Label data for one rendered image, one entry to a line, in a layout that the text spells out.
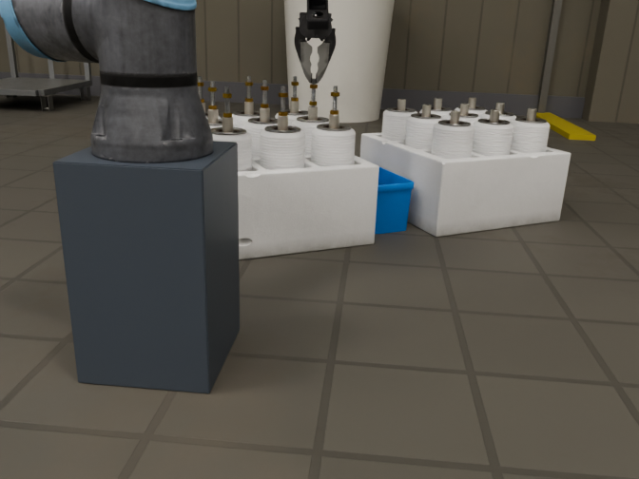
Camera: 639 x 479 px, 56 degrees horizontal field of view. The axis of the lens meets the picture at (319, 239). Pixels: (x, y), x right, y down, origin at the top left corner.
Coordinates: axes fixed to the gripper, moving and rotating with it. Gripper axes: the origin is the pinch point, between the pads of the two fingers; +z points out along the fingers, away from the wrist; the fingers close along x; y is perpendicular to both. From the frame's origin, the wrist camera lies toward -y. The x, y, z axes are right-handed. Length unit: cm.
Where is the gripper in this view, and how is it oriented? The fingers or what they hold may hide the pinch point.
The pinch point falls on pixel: (314, 77)
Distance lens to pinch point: 142.2
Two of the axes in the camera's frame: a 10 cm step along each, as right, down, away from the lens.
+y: -0.4, -3.3, 9.4
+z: -0.3, 9.4, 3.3
